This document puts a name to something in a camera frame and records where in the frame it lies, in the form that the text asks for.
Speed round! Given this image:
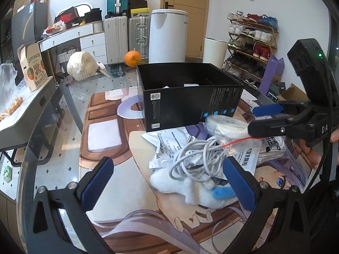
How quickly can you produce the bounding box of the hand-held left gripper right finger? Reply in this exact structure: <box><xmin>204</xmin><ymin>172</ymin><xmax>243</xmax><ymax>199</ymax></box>
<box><xmin>222</xmin><ymin>156</ymin><xmax>315</xmax><ymax>254</ymax></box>

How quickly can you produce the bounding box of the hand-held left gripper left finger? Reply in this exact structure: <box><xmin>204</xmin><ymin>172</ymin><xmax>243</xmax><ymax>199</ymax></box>
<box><xmin>26</xmin><ymin>157</ymin><xmax>115</xmax><ymax>254</ymax></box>

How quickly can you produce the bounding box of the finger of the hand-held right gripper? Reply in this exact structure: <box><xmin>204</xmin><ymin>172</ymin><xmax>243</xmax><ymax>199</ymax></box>
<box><xmin>252</xmin><ymin>100</ymin><xmax>314</xmax><ymax>117</ymax></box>
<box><xmin>247</xmin><ymin>112</ymin><xmax>318</xmax><ymax>140</ymax></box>

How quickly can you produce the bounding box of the bagged white cable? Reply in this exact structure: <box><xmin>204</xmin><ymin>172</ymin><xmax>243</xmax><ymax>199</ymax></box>
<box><xmin>256</xmin><ymin>135</ymin><xmax>288</xmax><ymax>164</ymax></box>

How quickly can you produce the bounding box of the clear plastic bag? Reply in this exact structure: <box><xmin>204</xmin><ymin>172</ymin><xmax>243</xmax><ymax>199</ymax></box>
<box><xmin>225</xmin><ymin>139</ymin><xmax>263</xmax><ymax>176</ymax></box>

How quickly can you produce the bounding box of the zip bag with white rope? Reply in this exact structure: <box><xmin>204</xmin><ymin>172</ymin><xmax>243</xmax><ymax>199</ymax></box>
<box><xmin>204</xmin><ymin>115</ymin><xmax>258</xmax><ymax>145</ymax></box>

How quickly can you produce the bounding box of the white plush toy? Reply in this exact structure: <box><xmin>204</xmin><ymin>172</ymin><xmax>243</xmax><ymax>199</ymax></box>
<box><xmin>150</xmin><ymin>168</ymin><xmax>239</xmax><ymax>208</ymax></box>

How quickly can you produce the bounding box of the white medicine packet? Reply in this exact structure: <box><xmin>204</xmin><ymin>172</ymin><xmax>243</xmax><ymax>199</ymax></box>
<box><xmin>141</xmin><ymin>127</ymin><xmax>196</xmax><ymax>170</ymax></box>

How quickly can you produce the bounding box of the black cardboard box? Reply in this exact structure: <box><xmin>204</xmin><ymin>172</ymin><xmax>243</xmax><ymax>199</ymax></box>
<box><xmin>136</xmin><ymin>63</ymin><xmax>245</xmax><ymax>133</ymax></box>

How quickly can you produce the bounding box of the person's right hand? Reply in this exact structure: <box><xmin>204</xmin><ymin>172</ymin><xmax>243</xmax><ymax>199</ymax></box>
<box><xmin>302</xmin><ymin>131</ymin><xmax>339</xmax><ymax>171</ymax></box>

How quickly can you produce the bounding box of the open cardboard box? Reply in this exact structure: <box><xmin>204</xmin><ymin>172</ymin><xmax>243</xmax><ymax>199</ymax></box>
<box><xmin>275</xmin><ymin>83</ymin><xmax>308</xmax><ymax>102</ymax></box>

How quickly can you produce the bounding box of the purple yoga mat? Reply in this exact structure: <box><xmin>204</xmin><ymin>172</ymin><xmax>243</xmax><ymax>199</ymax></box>
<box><xmin>258</xmin><ymin>55</ymin><xmax>285</xmax><ymax>96</ymax></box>

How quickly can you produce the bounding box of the printed table mat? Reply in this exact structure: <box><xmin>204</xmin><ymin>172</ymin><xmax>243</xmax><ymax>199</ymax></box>
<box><xmin>79</xmin><ymin>85</ymin><xmax>313</xmax><ymax>254</ymax></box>

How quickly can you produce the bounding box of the wooden shoe rack with shoes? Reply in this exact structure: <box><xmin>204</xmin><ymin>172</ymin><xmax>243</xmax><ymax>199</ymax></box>
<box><xmin>222</xmin><ymin>11</ymin><xmax>279</xmax><ymax>89</ymax></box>

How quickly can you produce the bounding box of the small white bin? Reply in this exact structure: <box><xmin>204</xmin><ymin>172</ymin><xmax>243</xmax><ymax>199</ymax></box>
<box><xmin>203</xmin><ymin>37</ymin><xmax>229</xmax><ymax>64</ymax></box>

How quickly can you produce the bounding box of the small green box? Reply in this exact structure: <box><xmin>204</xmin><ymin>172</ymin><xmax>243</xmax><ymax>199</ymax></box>
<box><xmin>0</xmin><ymin>165</ymin><xmax>12</xmax><ymax>183</ymax></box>

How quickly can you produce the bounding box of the grey side bench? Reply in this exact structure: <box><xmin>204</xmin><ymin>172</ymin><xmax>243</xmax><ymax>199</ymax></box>
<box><xmin>0</xmin><ymin>78</ymin><xmax>61</xmax><ymax>149</ymax></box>

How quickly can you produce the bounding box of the tall white trash can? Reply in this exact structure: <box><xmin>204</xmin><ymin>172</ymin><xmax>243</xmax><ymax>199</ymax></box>
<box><xmin>148</xmin><ymin>9</ymin><xmax>188</xmax><ymax>64</ymax></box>

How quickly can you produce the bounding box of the woven basket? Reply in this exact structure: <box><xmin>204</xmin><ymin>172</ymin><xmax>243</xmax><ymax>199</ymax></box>
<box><xmin>57</xmin><ymin>49</ymin><xmax>77</xmax><ymax>75</ymax></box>

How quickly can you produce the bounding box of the orange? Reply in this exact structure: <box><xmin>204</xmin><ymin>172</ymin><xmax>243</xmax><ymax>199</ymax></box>
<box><xmin>124</xmin><ymin>50</ymin><xmax>142</xmax><ymax>67</ymax></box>

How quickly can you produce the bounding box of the printed fruit carton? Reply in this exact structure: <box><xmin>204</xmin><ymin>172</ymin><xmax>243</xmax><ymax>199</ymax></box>
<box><xmin>17</xmin><ymin>42</ymin><xmax>48</xmax><ymax>92</ymax></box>

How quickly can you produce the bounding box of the wooden door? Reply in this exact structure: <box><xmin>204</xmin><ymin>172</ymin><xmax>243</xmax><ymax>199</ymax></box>
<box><xmin>160</xmin><ymin>0</ymin><xmax>211</xmax><ymax>57</ymax></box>

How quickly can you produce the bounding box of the plastic bag of kumquats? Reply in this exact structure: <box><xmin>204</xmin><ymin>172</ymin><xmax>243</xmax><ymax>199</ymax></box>
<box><xmin>0</xmin><ymin>63</ymin><xmax>24</xmax><ymax>122</ymax></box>

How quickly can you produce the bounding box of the white desk with drawers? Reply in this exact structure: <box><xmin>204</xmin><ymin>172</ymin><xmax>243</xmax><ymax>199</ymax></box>
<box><xmin>38</xmin><ymin>21</ymin><xmax>106</xmax><ymax>66</ymax></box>

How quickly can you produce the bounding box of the white ribbed suitcase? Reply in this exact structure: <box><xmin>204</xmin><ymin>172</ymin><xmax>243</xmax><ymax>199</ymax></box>
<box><xmin>104</xmin><ymin>15</ymin><xmax>129</xmax><ymax>64</ymax></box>

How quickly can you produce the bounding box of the silver ribbed suitcase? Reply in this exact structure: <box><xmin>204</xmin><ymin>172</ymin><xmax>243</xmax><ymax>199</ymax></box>
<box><xmin>128</xmin><ymin>16</ymin><xmax>151</xmax><ymax>60</ymax></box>

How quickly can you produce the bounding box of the bagged food on desk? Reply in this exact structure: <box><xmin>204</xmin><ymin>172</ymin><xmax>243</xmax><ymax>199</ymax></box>
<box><xmin>42</xmin><ymin>21</ymin><xmax>67</xmax><ymax>35</ymax></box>

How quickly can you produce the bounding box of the black bag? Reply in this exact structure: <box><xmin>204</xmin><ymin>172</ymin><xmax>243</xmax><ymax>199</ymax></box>
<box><xmin>84</xmin><ymin>8</ymin><xmax>103</xmax><ymax>23</ymax></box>

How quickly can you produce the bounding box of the stack of black boxes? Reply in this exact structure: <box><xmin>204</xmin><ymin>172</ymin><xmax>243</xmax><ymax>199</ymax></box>
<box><xmin>128</xmin><ymin>0</ymin><xmax>151</xmax><ymax>18</ymax></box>

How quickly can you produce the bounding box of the red and black shoe box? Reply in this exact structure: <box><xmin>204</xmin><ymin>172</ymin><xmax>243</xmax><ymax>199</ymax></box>
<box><xmin>54</xmin><ymin>7</ymin><xmax>80</xmax><ymax>24</ymax></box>

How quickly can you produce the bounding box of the dark grey fridge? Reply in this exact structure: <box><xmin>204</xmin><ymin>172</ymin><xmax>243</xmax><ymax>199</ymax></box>
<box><xmin>11</xmin><ymin>1</ymin><xmax>48</xmax><ymax>51</ymax></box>

